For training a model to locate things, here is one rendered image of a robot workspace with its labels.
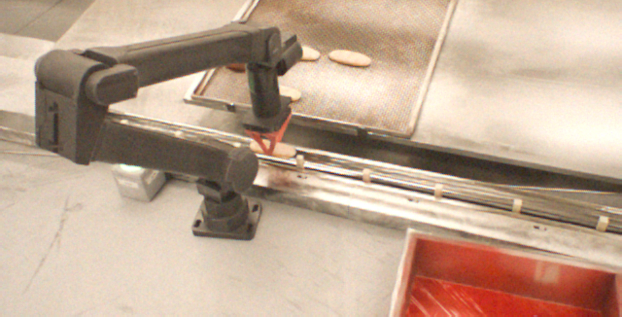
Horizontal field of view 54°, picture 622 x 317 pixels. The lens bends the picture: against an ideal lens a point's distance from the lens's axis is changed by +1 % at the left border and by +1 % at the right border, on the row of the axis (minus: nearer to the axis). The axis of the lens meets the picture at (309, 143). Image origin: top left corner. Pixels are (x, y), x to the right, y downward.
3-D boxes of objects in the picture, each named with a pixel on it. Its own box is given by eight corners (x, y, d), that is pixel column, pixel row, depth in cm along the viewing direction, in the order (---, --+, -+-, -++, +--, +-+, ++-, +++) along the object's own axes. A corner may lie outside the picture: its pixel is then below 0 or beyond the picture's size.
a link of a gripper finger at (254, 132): (293, 142, 124) (290, 105, 118) (280, 164, 119) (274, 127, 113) (263, 136, 126) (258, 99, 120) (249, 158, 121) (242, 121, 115)
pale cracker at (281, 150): (246, 151, 124) (246, 147, 123) (254, 139, 126) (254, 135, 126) (292, 160, 120) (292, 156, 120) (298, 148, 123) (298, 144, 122)
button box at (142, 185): (121, 208, 126) (106, 168, 119) (142, 182, 132) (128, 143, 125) (155, 216, 124) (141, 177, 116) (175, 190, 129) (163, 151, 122)
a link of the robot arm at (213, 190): (200, 199, 112) (223, 209, 110) (189, 158, 106) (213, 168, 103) (230, 169, 118) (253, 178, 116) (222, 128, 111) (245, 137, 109)
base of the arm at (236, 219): (190, 235, 115) (253, 241, 112) (182, 205, 109) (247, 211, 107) (204, 202, 121) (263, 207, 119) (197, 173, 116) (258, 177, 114)
